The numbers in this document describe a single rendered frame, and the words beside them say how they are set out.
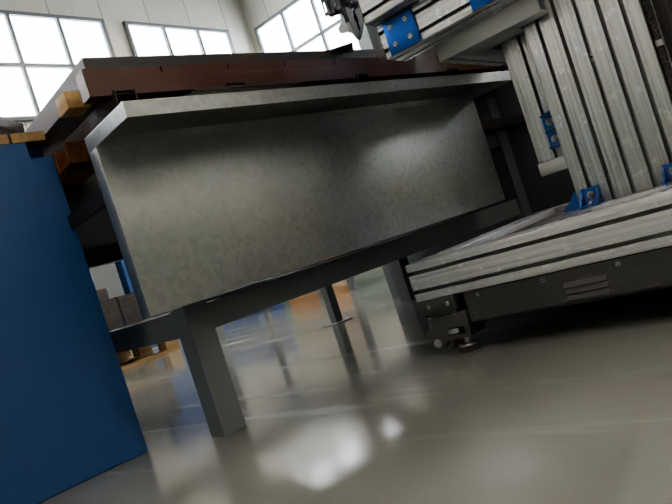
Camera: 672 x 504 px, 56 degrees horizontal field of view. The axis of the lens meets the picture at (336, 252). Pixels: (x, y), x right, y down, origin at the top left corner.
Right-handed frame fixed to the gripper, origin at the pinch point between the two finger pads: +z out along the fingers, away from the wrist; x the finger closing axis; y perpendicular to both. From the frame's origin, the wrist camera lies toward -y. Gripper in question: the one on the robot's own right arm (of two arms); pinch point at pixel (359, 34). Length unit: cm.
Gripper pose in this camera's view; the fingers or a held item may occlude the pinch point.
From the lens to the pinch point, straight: 189.9
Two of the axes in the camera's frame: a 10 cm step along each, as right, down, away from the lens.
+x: -7.1, 2.3, -6.6
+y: -6.3, 2.0, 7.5
